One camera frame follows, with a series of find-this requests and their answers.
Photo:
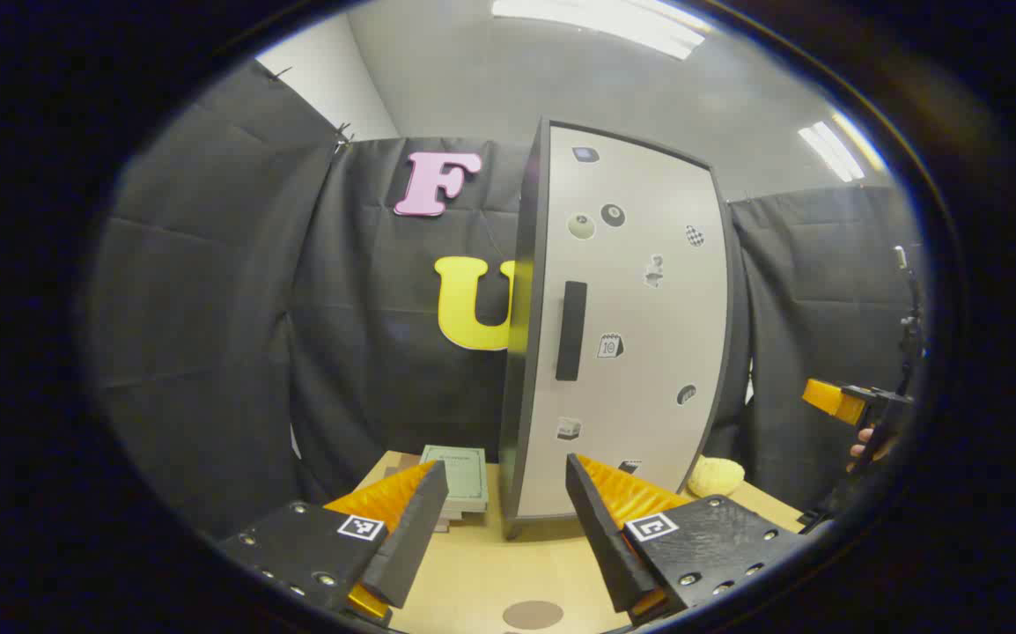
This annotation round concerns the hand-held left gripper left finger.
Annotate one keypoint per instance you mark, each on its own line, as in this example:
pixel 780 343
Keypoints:
pixel 411 537

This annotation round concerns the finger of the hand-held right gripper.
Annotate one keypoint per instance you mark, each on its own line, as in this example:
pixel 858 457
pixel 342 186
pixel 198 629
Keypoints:
pixel 829 398

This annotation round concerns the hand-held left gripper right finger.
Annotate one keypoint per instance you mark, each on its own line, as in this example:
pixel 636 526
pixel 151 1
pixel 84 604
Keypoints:
pixel 600 537

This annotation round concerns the round brown coaster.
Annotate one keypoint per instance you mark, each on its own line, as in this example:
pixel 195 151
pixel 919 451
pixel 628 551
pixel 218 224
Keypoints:
pixel 533 615

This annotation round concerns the black cabinet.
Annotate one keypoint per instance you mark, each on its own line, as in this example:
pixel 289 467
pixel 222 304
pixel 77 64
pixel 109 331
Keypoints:
pixel 521 423

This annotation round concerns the brown book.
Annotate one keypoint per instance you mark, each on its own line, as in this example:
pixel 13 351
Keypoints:
pixel 402 465

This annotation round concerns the green book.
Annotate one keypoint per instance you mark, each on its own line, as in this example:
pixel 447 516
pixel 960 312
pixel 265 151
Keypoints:
pixel 460 475

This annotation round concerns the yellow plush ball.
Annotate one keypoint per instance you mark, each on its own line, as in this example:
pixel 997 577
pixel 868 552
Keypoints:
pixel 717 477

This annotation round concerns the ceiling light panel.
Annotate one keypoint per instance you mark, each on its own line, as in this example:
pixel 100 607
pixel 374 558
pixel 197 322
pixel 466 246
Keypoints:
pixel 838 150
pixel 600 25

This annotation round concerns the black backdrop cloth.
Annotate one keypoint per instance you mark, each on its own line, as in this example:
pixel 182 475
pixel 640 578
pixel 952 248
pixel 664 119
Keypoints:
pixel 209 352

